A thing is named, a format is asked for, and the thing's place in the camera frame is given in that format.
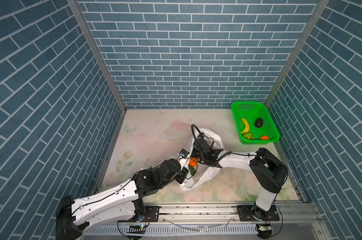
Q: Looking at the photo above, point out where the dark avocado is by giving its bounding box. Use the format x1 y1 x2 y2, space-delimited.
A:
254 118 264 128

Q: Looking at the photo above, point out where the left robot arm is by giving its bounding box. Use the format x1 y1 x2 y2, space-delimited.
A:
56 159 189 240

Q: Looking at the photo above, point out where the orange fruit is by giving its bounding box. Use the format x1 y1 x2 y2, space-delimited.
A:
188 158 198 168

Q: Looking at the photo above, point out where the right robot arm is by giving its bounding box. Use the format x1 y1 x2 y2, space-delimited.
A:
191 138 288 213

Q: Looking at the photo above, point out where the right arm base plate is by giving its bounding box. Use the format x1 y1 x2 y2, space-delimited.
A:
236 204 280 222

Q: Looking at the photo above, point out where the yellow banana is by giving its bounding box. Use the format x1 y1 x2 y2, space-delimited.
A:
241 118 250 135

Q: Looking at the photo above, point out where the green custard apple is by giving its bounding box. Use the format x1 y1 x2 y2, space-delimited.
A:
242 132 254 141

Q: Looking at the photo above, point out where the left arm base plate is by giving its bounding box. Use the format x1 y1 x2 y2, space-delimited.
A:
132 206 160 223

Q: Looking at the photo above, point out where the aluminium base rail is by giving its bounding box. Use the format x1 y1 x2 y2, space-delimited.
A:
81 201 330 240

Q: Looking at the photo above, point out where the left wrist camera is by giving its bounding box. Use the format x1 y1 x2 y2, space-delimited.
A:
177 149 189 161

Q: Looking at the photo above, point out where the orange tangerine in basket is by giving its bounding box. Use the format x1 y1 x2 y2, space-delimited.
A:
259 135 270 140

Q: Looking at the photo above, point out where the dark green cucumber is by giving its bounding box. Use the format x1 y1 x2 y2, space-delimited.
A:
188 166 196 177

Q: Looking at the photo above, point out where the green plastic basket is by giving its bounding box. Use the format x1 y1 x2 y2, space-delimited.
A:
231 102 280 145

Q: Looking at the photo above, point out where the white plastic bag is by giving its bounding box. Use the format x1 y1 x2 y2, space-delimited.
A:
180 125 224 191

